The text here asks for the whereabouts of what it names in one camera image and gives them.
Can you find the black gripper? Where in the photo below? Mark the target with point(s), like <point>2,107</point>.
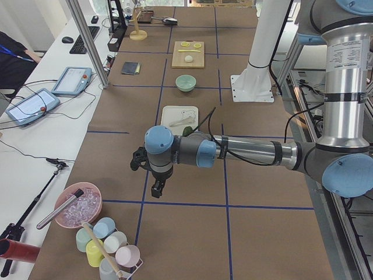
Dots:
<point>161,176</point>

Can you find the translucent white spoon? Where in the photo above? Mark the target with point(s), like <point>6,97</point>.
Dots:
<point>188,120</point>

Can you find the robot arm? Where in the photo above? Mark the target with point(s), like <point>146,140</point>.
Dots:
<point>339,159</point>

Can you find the pink ice bowl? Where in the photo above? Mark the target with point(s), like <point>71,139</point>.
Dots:
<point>86,208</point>

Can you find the mint green bowl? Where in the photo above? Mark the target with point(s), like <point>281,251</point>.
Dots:
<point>185,83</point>

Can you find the white steamed bun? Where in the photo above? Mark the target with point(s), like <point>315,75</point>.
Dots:
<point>188,59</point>

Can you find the dark green avocado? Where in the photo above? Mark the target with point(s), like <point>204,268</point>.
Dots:
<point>187,131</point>

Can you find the cream bear serving tray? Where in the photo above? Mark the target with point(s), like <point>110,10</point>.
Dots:
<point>175,113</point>

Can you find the pastel cup rack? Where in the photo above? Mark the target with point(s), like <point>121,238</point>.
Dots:
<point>108,249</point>

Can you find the steel muddler tube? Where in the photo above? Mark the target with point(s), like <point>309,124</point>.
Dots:
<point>57,211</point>

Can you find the grey folded cloth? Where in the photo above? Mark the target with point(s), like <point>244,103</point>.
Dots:
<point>131,68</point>

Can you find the far teach pendant tablet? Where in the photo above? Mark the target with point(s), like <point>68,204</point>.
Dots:
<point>73,81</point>

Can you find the teach pendant tablet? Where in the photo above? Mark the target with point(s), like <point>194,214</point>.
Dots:
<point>73,81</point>
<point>32,107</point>

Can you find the bamboo cutting board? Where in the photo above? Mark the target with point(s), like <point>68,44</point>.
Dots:
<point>198,57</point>

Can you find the yellow plastic knife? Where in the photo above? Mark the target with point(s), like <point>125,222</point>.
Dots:
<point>193,51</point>

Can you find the upper lemon slice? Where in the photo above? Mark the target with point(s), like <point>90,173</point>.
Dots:
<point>185,44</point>

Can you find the near teach pendant tablet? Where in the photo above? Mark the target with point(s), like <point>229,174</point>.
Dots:
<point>32,107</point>

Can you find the wooden cup tree stand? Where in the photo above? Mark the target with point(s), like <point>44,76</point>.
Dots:
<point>137,34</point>

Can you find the red cylinder bottle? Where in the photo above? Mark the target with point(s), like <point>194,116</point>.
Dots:
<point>18,251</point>

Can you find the steel ice scoop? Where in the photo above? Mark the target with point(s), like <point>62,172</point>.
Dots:
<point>167,21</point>

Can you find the black wooden glass tray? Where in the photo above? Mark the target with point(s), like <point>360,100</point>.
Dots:
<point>145,17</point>

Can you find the black computer mouse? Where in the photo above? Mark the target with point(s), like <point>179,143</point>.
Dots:
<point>67,40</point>

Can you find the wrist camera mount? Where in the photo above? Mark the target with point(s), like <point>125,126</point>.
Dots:
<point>140,159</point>

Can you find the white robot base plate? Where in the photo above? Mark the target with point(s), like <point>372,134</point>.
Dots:
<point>249,89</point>

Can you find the aluminium frame post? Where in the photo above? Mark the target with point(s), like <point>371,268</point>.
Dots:
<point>87,38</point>

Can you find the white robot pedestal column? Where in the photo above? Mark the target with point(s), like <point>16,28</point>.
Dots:
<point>273,15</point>

